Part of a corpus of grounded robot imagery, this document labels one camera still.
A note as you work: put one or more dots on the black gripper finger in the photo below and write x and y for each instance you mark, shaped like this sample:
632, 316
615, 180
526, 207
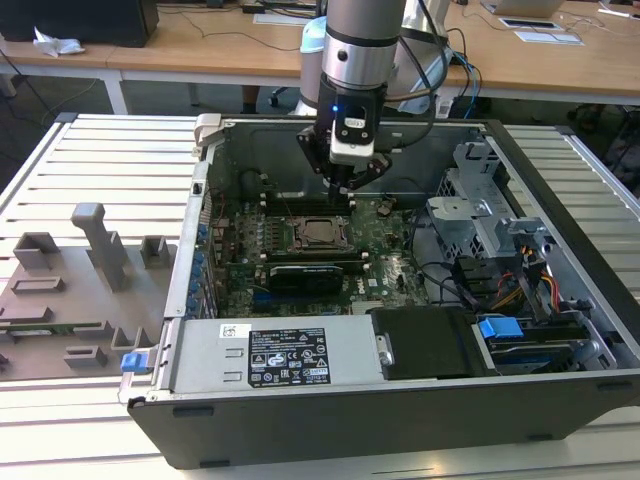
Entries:
312, 147
372, 172

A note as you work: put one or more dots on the silver CPU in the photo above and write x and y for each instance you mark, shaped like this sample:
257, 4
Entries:
322, 232

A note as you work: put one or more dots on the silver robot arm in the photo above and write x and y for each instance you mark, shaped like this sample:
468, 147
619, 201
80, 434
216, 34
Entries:
360, 50

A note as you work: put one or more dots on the CPU socket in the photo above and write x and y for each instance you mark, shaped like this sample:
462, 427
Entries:
351, 235

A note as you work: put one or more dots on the silver coin battery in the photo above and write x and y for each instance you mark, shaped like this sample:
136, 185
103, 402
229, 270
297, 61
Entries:
384, 208

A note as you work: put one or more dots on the black chair caster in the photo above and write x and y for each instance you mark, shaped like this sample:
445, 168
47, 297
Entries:
280, 95

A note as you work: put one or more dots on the black RAM slots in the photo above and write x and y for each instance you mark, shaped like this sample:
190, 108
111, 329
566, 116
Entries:
280, 201
310, 256

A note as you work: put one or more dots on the green motherboard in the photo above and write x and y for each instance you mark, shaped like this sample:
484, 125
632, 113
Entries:
395, 250

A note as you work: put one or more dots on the pale blue teach pendant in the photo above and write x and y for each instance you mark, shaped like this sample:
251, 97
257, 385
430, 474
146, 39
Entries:
417, 104

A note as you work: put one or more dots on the white power adapter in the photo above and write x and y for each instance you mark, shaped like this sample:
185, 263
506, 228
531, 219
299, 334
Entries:
442, 107

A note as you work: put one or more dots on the silver drive cage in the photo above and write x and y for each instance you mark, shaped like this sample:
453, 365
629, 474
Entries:
460, 220

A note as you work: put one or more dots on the grey plastic latch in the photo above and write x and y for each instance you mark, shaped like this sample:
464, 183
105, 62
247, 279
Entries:
207, 125

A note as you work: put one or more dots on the black graphics card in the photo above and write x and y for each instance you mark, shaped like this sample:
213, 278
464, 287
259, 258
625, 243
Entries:
305, 281

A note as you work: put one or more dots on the light wooden desk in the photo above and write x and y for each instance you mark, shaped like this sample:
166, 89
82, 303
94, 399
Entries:
200, 55

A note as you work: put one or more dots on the black plastic shroud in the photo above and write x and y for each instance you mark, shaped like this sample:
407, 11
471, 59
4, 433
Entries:
425, 345

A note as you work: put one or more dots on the blue disk carrier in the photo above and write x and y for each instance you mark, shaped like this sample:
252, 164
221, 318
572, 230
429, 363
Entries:
500, 330

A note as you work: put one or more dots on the silver laptop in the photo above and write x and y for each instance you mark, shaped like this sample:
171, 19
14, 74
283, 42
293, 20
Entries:
525, 6

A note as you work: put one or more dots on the white paper sheet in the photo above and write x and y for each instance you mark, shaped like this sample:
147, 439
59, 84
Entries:
550, 37

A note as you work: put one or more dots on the grey power supply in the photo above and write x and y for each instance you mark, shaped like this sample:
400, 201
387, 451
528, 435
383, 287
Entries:
200, 355

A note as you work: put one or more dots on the black disk drive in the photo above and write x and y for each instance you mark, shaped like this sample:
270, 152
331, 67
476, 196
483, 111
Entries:
540, 357

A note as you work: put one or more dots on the black PC case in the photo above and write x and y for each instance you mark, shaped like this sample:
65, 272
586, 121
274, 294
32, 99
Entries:
350, 430

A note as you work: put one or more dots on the black computer tower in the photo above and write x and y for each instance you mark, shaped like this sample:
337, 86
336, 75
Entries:
75, 20

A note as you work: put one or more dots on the crumpled white paper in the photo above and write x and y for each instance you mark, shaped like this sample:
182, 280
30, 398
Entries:
55, 46

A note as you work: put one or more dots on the blue plastic latch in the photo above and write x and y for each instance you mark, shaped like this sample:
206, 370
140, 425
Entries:
132, 362

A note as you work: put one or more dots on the grey parts rack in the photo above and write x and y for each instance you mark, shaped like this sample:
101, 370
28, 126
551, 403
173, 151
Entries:
75, 305

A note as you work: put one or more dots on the green RAM stick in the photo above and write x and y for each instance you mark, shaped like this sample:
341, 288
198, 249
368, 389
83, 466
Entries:
50, 329

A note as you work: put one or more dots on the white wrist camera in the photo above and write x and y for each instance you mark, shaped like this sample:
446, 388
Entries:
352, 150

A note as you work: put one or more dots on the silver metal bracket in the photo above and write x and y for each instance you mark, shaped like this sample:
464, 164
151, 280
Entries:
520, 230

